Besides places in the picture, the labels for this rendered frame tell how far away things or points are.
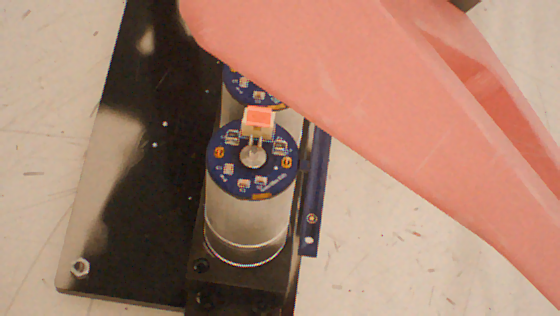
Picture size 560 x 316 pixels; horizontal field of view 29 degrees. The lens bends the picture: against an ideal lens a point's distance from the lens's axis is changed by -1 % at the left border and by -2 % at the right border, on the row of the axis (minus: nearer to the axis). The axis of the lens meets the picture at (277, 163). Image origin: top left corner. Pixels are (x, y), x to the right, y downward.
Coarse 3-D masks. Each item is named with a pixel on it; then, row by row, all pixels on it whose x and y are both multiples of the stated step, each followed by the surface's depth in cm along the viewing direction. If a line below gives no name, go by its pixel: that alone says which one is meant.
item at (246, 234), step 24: (216, 192) 29; (288, 192) 29; (216, 216) 30; (240, 216) 30; (264, 216) 30; (288, 216) 31; (216, 240) 31; (240, 240) 31; (264, 240) 31; (240, 264) 32; (264, 264) 32
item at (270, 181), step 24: (240, 120) 30; (216, 144) 29; (240, 144) 29; (264, 144) 29; (288, 144) 29; (216, 168) 29; (240, 168) 29; (264, 168) 29; (288, 168) 29; (240, 192) 29; (264, 192) 29
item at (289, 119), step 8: (224, 88) 31; (224, 96) 31; (224, 104) 31; (232, 104) 31; (240, 104) 30; (224, 112) 32; (232, 112) 31; (240, 112) 31; (280, 112) 30; (288, 112) 31; (296, 112) 31; (224, 120) 32; (232, 120) 31; (280, 120) 31; (288, 120) 31; (296, 120) 31; (288, 128) 31; (296, 128) 32; (296, 136) 32
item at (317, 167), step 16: (320, 144) 30; (304, 160) 29; (320, 160) 29; (320, 176) 29; (320, 192) 29; (304, 208) 29; (320, 208) 29; (304, 224) 28; (320, 224) 28; (304, 240) 28; (304, 256) 28
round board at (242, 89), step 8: (224, 64) 31; (224, 72) 31; (232, 72) 31; (224, 80) 30; (232, 80) 30; (240, 80) 30; (248, 80) 30; (232, 88) 30; (240, 88) 30; (248, 88) 30; (256, 88) 30; (232, 96) 30; (240, 96) 30; (248, 96) 30; (256, 96) 30; (264, 96) 30; (272, 96) 30; (248, 104) 30; (256, 104) 30; (264, 104) 30; (272, 104) 30; (280, 104) 30
